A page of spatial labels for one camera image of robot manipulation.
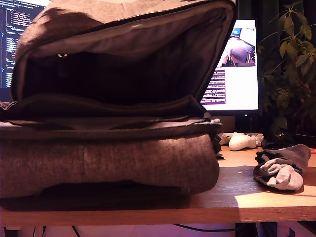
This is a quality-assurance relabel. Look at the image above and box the grey sock pair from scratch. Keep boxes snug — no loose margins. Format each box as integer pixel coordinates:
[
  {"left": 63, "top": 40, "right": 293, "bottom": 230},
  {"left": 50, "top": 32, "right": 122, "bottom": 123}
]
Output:
[{"left": 253, "top": 143, "right": 312, "bottom": 192}]

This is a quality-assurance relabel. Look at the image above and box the green leafy houseplant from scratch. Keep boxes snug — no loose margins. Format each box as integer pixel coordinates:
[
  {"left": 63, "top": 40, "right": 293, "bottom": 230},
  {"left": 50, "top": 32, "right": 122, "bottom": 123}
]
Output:
[{"left": 256, "top": 1, "right": 316, "bottom": 146}]

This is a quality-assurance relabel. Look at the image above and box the white game controller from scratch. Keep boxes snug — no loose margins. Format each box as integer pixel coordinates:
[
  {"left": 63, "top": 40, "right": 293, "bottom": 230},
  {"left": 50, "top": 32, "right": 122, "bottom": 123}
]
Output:
[{"left": 219, "top": 132, "right": 265, "bottom": 152}]

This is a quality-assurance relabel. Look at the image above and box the monitor with dark code screen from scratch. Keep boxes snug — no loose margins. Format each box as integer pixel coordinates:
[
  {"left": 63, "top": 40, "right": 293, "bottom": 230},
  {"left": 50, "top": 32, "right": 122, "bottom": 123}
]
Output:
[{"left": 0, "top": 0, "right": 52, "bottom": 89}]

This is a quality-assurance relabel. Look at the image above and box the black cable under table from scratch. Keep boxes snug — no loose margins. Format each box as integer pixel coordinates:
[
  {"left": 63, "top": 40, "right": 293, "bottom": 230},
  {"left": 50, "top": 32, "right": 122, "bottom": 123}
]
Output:
[{"left": 172, "top": 223, "right": 237, "bottom": 233}]

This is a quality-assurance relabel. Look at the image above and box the monitor with white screen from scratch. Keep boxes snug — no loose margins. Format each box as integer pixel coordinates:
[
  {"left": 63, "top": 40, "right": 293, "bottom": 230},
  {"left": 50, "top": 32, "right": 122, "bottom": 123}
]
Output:
[{"left": 199, "top": 19, "right": 260, "bottom": 134}]

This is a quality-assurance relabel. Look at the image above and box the grey fabric Google backpack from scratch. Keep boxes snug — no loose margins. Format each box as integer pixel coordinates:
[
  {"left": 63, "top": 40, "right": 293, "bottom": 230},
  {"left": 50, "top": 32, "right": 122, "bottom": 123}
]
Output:
[{"left": 0, "top": 0, "right": 238, "bottom": 211}]

